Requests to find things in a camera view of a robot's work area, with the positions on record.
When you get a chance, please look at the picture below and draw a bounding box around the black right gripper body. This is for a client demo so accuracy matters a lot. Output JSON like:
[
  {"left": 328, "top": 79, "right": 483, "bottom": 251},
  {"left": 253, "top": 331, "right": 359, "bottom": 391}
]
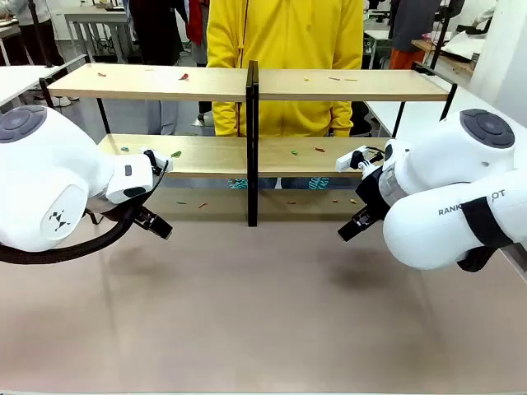
[{"left": 354, "top": 164, "right": 390, "bottom": 221}]

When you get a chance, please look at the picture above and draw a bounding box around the person in yellow hoodie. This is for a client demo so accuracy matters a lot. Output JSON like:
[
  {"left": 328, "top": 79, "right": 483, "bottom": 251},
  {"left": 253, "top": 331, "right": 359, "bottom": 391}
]
[{"left": 205, "top": 0, "right": 366, "bottom": 191}]

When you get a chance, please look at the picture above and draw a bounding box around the bystander in orange trousers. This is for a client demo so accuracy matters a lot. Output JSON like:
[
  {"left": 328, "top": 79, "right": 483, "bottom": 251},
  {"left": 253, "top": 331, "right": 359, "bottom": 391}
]
[{"left": 388, "top": 0, "right": 442, "bottom": 70}]

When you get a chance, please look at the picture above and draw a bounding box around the white side table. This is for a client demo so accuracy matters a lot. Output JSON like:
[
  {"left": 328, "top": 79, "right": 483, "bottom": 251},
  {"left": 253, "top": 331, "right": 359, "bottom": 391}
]
[
  {"left": 0, "top": 64, "right": 68, "bottom": 109},
  {"left": 364, "top": 100, "right": 452, "bottom": 139}
]

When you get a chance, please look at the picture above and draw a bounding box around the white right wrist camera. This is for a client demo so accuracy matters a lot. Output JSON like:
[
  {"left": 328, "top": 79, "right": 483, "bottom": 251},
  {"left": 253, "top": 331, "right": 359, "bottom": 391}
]
[{"left": 335, "top": 145, "right": 384, "bottom": 174}]

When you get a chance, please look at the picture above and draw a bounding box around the wooden background table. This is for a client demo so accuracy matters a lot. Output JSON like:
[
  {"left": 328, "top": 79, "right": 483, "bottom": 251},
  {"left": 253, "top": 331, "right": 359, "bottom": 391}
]
[{"left": 410, "top": 37, "right": 487, "bottom": 77}]

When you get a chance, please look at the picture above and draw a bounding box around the wooden shelf black frame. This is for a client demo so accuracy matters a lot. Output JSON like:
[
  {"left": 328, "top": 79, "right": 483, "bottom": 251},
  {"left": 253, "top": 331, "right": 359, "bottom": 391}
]
[
  {"left": 252, "top": 60, "right": 459, "bottom": 228},
  {"left": 39, "top": 60, "right": 254, "bottom": 228}
]

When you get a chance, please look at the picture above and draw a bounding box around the red jacket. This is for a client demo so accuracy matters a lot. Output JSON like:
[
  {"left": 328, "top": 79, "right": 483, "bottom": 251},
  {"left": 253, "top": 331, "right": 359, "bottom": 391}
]
[{"left": 184, "top": 0, "right": 206, "bottom": 47}]

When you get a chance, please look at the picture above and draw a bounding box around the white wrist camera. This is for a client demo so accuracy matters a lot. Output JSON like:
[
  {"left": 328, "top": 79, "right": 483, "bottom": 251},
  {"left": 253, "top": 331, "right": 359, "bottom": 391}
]
[
  {"left": 138, "top": 146, "right": 175, "bottom": 174},
  {"left": 335, "top": 145, "right": 384, "bottom": 174}
]

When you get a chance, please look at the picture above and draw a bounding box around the grey background table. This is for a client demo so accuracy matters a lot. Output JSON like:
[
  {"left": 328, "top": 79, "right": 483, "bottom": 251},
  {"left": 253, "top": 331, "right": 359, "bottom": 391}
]
[{"left": 63, "top": 7, "right": 135, "bottom": 63}]

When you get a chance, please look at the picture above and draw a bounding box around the person's right forearm yellow sleeve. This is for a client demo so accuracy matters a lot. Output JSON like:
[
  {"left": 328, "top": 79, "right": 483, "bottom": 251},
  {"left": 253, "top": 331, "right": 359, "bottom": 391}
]
[{"left": 212, "top": 100, "right": 242, "bottom": 137}]

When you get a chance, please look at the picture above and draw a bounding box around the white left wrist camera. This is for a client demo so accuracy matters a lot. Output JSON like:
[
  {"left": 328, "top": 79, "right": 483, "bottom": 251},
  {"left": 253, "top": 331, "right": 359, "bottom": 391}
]
[{"left": 138, "top": 146, "right": 175, "bottom": 174}]

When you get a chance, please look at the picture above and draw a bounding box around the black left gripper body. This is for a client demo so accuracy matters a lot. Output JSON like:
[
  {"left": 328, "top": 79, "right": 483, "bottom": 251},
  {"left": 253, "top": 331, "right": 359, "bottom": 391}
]
[{"left": 132, "top": 204, "right": 158, "bottom": 228}]

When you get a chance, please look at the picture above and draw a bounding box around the bystander in dark clothes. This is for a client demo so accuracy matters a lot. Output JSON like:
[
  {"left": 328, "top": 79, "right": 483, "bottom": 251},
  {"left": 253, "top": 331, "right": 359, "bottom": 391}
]
[{"left": 129, "top": 0, "right": 184, "bottom": 67}]

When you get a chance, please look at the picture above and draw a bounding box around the person's left forearm yellow sleeve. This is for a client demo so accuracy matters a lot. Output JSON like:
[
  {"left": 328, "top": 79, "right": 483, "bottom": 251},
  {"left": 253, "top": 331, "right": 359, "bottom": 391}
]
[{"left": 329, "top": 100, "right": 355, "bottom": 137}]

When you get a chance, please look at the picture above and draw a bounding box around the black tripod pole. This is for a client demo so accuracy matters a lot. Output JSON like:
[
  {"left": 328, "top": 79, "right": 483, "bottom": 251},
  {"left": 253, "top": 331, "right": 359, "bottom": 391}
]
[
  {"left": 427, "top": 0, "right": 455, "bottom": 72},
  {"left": 27, "top": 0, "right": 55, "bottom": 69}
]

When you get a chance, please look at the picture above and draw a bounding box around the bystander in black trousers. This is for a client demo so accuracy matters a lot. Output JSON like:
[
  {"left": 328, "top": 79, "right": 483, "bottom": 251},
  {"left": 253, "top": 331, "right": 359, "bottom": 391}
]
[{"left": 0, "top": 0, "right": 63, "bottom": 67}]

